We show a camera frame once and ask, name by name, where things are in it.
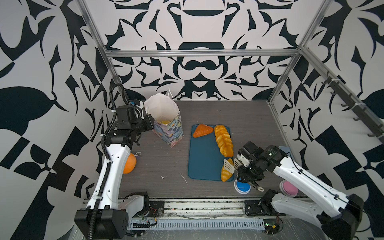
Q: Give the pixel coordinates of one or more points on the light blue push button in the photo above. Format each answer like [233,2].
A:
[285,149]

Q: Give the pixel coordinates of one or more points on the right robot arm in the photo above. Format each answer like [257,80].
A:
[335,213]

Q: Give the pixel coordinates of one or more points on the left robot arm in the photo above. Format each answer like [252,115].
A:
[104,217]

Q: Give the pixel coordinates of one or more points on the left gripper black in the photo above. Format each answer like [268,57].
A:
[147,119]

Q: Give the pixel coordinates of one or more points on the orange triangular bread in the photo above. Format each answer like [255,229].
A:
[202,130]

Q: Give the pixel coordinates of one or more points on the metal tongs white tips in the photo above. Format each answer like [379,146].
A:
[231,169]

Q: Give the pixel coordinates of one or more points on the orange fake fruit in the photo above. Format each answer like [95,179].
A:
[130,164]

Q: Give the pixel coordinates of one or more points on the croissant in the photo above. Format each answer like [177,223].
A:
[225,175]

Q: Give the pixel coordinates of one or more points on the long braided bread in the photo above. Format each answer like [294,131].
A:
[224,141]

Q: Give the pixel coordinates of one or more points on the wall hook rack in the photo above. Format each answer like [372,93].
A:
[353,103]

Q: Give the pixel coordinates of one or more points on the teal tray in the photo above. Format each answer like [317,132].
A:
[205,160]

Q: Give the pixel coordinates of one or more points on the pink push button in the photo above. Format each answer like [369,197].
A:
[288,189]

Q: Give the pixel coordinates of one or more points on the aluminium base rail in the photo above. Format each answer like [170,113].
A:
[223,214]

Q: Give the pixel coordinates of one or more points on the floral paper bag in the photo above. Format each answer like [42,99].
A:
[168,122]

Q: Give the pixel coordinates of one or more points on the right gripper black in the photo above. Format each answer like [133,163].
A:
[242,175]

